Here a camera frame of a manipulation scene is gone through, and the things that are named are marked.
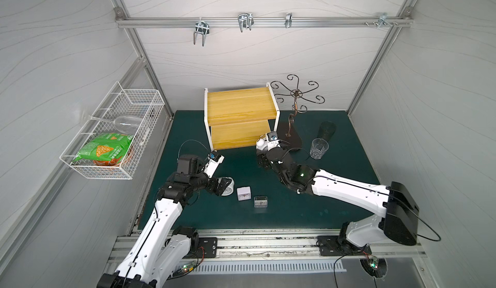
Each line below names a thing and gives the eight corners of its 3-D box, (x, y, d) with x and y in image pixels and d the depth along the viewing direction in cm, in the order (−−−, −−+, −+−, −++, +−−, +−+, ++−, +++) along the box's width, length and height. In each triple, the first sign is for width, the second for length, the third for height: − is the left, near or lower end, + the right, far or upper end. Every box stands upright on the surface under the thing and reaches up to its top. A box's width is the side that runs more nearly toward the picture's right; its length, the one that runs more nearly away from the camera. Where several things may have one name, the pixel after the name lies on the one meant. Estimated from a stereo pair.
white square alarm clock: (238, 201, 85) (237, 198, 82) (236, 191, 88) (236, 188, 85) (251, 198, 86) (251, 196, 83) (249, 188, 89) (249, 185, 86)
